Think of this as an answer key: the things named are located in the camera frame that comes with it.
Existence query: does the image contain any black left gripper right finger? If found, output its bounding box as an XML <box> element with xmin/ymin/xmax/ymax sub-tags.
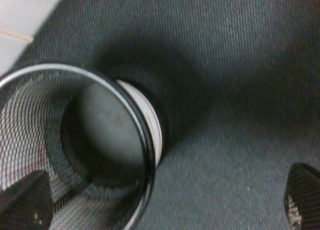
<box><xmin>284</xmin><ymin>162</ymin><xmax>320</xmax><ymax>230</ymax></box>

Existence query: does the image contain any black mesh pen cup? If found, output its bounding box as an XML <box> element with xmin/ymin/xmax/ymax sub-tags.
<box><xmin>0</xmin><ymin>62</ymin><xmax>168</xmax><ymax>230</ymax></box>

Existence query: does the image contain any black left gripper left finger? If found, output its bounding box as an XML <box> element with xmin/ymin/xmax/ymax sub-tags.
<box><xmin>0</xmin><ymin>170</ymin><xmax>54</xmax><ymax>230</ymax></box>

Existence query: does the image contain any dark green table cloth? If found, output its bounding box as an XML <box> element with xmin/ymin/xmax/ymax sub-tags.
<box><xmin>14</xmin><ymin>0</ymin><xmax>320</xmax><ymax>230</ymax></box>

